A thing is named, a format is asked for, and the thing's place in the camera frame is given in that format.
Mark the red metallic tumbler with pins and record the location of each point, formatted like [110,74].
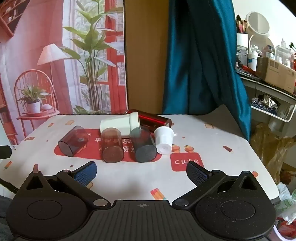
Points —
[153,120]

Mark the wall poster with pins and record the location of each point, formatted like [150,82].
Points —
[34,34]

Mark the dark shiny packets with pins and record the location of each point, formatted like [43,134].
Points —
[263,104]

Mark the white bottle blue label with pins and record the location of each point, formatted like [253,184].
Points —
[252,59]

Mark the grey transparent cup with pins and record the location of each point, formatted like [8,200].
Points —
[143,148]

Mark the yellowish plastic bag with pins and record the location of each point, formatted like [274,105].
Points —
[268,146]

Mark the cream white cup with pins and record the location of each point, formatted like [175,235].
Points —
[115,126]

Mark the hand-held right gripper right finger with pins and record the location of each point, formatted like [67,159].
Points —
[196,174]

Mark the printed white tablecloth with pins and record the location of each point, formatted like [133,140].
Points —
[129,183]

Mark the teal curtain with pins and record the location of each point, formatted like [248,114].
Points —
[198,69]

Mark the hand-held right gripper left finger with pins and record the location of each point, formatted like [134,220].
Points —
[85,174]

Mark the brown transparent cup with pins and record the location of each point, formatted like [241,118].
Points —
[112,148]

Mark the dark smoky transparent cup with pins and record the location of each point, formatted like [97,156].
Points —
[73,141]

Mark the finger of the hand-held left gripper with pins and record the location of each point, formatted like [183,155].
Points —
[5,152]

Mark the small white plastic cup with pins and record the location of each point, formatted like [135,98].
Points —
[163,139]

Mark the brown wooden board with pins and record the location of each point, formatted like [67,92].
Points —
[145,58]

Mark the cardboard box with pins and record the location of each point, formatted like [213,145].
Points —
[275,71]

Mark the white desk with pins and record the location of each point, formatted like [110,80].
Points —
[263,87]

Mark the clear plastic bottle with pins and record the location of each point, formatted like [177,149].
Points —
[282,49]

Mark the green white plastic bag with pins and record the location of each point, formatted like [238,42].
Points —
[286,199]

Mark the white brush holder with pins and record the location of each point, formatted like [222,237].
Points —
[242,39]

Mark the white round vanity mirror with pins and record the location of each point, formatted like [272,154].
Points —
[257,23]

